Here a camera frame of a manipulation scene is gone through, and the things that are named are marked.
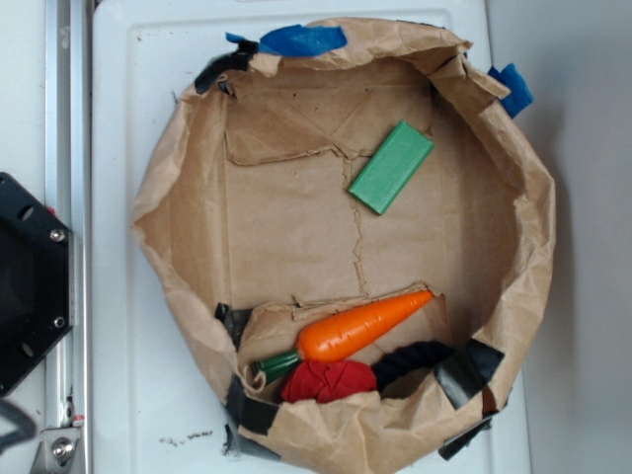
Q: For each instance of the blue tape strip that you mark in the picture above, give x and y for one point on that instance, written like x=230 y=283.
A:
x=520 y=96
x=302 y=41

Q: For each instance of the blue tape top strip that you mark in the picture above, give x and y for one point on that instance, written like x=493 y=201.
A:
x=302 y=41

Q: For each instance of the green rectangular block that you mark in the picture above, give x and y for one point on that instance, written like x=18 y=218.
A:
x=391 y=167

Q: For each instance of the metal corner bracket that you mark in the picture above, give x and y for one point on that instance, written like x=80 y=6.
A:
x=57 y=451

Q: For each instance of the orange plastic carrot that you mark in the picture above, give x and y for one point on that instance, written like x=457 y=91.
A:
x=341 y=335

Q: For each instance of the blue tape right strip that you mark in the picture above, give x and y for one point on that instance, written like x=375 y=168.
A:
x=520 y=96

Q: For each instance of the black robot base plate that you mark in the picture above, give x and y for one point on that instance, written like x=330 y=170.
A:
x=35 y=282

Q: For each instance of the brown paper bag bin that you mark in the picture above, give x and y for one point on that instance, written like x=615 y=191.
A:
x=245 y=215

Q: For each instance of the red crumpled cloth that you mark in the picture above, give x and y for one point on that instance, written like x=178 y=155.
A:
x=326 y=382

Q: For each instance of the aluminium extrusion rail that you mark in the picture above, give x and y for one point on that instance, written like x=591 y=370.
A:
x=68 y=190

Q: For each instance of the white cutting board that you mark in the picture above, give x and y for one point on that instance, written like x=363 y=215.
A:
x=151 y=411

